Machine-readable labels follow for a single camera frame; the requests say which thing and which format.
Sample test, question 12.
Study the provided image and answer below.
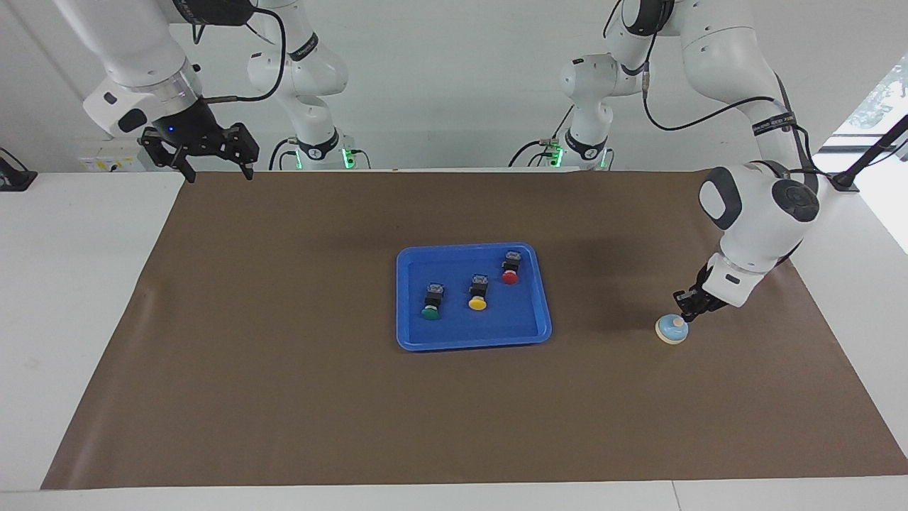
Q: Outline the blue service bell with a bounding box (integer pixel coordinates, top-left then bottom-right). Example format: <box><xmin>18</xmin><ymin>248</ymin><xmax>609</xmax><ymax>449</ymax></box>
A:
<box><xmin>655</xmin><ymin>313</ymin><xmax>690</xmax><ymax>346</ymax></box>

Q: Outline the green push button switch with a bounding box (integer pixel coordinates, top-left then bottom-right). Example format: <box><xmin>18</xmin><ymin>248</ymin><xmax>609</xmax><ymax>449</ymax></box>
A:
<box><xmin>421</xmin><ymin>282</ymin><xmax>446</xmax><ymax>321</ymax></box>

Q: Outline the blue plastic tray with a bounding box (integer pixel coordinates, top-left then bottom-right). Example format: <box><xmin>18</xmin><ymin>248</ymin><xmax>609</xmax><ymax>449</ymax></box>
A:
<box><xmin>395</xmin><ymin>243</ymin><xmax>553</xmax><ymax>352</ymax></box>

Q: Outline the black stand base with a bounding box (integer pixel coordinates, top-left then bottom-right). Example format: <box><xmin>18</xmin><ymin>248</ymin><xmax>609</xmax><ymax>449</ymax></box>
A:
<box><xmin>0</xmin><ymin>147</ymin><xmax>38</xmax><ymax>192</ymax></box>

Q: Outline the black angled stand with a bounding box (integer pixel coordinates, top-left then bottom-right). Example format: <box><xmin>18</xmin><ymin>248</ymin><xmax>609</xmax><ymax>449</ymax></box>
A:
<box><xmin>826</xmin><ymin>114</ymin><xmax>908</xmax><ymax>192</ymax></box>

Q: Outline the brown table mat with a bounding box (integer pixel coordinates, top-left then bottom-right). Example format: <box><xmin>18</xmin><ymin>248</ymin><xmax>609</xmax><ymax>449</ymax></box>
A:
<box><xmin>40</xmin><ymin>170</ymin><xmax>908</xmax><ymax>490</ymax></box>

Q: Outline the black right base cable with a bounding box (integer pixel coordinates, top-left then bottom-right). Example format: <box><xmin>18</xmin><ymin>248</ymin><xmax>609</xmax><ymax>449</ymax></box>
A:
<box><xmin>268</xmin><ymin>137</ymin><xmax>299</xmax><ymax>171</ymax></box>

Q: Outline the black base cable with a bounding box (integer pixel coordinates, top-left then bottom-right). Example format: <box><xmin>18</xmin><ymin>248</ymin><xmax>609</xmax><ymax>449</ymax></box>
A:
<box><xmin>508</xmin><ymin>106</ymin><xmax>577</xmax><ymax>168</ymax></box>
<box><xmin>268</xmin><ymin>137</ymin><xmax>299</xmax><ymax>171</ymax></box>

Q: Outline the white wall socket box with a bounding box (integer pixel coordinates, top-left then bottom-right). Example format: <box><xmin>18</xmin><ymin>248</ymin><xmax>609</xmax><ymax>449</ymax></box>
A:
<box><xmin>77</xmin><ymin>138</ymin><xmax>146</xmax><ymax>172</ymax></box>

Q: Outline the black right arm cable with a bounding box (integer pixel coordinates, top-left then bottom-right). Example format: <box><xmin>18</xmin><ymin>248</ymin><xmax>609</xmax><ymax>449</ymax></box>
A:
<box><xmin>192</xmin><ymin>0</ymin><xmax>288</xmax><ymax>104</ymax></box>

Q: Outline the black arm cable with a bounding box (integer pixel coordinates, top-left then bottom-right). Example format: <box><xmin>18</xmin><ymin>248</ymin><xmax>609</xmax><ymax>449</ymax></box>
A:
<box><xmin>603</xmin><ymin>0</ymin><xmax>820</xmax><ymax>172</ymax></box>
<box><xmin>192</xmin><ymin>0</ymin><xmax>288</xmax><ymax>104</ymax></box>

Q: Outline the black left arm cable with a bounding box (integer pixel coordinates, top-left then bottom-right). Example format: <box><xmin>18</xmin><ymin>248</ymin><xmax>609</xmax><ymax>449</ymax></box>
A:
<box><xmin>603</xmin><ymin>0</ymin><xmax>820</xmax><ymax>172</ymax></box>

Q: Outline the black left base cable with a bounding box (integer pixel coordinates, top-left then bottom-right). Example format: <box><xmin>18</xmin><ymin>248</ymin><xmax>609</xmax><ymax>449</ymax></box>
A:
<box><xmin>508</xmin><ymin>106</ymin><xmax>577</xmax><ymax>168</ymax></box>

